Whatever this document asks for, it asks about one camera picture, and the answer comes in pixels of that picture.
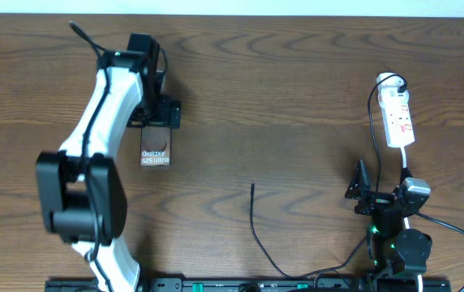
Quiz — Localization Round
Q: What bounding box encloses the white power strip cord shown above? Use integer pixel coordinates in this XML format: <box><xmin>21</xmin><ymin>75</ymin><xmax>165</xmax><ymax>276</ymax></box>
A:
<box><xmin>399</xmin><ymin>146</ymin><xmax>424</xmax><ymax>292</ymax></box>

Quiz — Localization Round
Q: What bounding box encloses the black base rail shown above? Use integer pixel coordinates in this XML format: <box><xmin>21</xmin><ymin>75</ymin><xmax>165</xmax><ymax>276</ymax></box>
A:
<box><xmin>44</xmin><ymin>277</ymin><xmax>452</xmax><ymax>292</ymax></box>

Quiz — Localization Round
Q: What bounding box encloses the white power strip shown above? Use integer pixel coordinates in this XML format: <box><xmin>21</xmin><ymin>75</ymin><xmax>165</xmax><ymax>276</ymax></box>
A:
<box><xmin>376</xmin><ymin>72</ymin><xmax>415</xmax><ymax>148</ymax></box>

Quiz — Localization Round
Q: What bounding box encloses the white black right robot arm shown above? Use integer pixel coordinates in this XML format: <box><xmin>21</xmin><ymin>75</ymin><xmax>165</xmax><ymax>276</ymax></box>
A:
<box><xmin>345</xmin><ymin>161</ymin><xmax>432</xmax><ymax>291</ymax></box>

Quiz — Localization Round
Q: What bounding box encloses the black charger cable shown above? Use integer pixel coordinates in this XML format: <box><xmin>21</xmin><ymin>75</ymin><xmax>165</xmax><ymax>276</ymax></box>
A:
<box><xmin>249</xmin><ymin>72</ymin><xmax>409</xmax><ymax>281</ymax></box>

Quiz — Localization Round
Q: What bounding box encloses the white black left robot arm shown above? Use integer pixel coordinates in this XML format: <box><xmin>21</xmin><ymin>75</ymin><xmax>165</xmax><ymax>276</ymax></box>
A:
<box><xmin>35</xmin><ymin>33</ymin><xmax>181</xmax><ymax>291</ymax></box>

